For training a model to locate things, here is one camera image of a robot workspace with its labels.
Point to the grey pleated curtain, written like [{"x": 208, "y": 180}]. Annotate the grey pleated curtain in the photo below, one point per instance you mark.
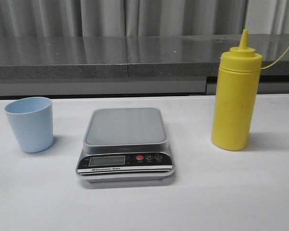
[{"x": 138, "y": 18}]

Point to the grey stone counter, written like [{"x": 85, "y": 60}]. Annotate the grey stone counter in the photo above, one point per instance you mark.
[{"x": 99, "y": 67}]

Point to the light blue plastic cup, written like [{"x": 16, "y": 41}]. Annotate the light blue plastic cup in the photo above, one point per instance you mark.
[{"x": 31, "y": 120}]

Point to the silver digital kitchen scale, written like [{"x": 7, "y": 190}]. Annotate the silver digital kitchen scale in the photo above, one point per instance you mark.
[{"x": 124, "y": 144}]

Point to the yellow squeeze bottle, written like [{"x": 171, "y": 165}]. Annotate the yellow squeeze bottle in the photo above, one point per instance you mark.
[{"x": 237, "y": 84}]

